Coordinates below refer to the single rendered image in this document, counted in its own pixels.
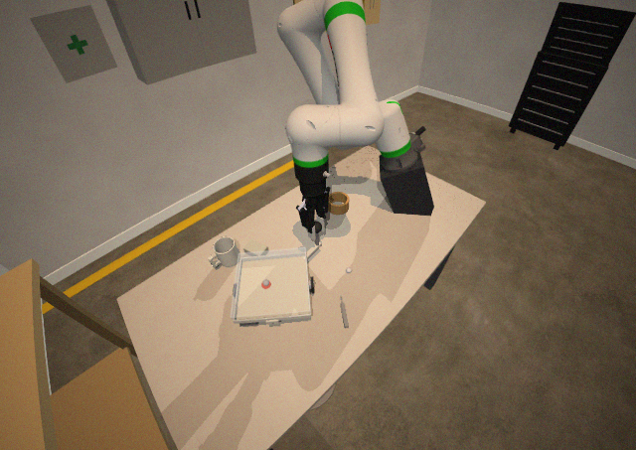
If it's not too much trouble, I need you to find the brown cylinder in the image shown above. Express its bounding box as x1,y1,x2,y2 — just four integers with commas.
328,192,349,215

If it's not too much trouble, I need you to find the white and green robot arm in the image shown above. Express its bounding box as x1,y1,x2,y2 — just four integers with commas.
277,0,425,184

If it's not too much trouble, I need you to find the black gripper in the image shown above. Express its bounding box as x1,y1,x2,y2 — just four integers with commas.
296,179,330,240

